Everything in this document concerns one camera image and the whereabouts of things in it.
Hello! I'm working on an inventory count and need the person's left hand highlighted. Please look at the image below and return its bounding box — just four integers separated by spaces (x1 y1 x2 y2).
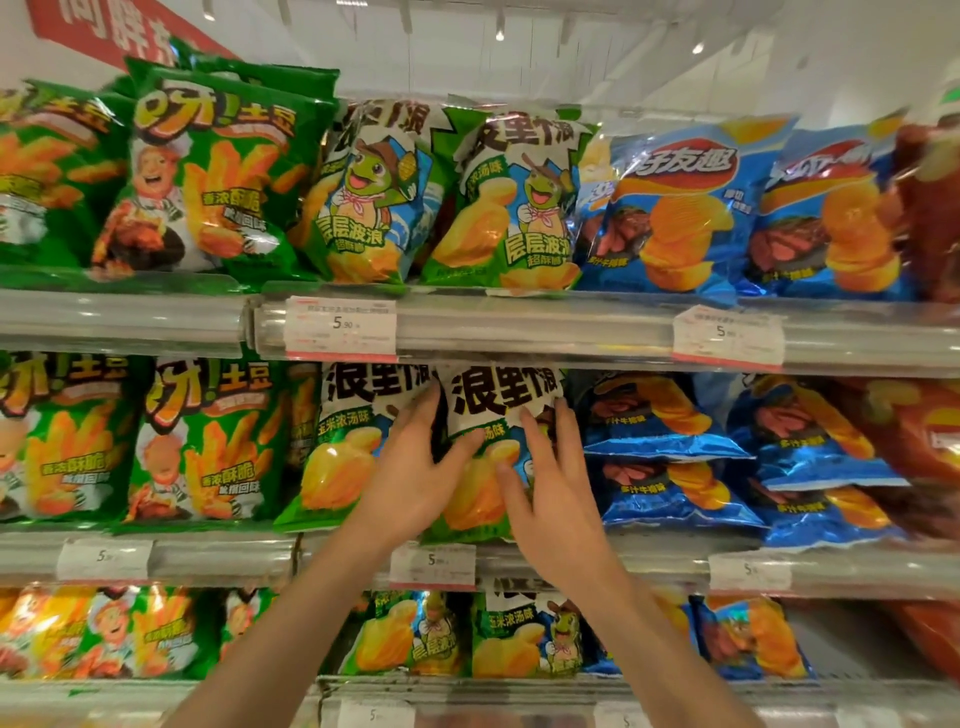
348 380 487 556

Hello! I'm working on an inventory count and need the person's right hand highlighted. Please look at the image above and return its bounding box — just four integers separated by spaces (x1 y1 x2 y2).
494 397 628 601

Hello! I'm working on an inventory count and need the green chicken snack packet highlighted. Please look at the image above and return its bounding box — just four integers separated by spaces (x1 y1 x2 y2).
116 356 298 530
0 352 140 523

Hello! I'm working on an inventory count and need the shelf row of bags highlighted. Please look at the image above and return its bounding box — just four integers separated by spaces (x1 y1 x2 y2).
0 584 279 682
0 56 339 286

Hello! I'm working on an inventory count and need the person's right forearm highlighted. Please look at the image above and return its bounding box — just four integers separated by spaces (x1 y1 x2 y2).
581 573 766 728

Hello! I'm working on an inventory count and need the person's left forearm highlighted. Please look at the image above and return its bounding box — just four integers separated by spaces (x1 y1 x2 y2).
164 524 399 728

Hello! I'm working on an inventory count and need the red hanging sign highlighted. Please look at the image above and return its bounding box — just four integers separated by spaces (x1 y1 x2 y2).
26 0 241 73

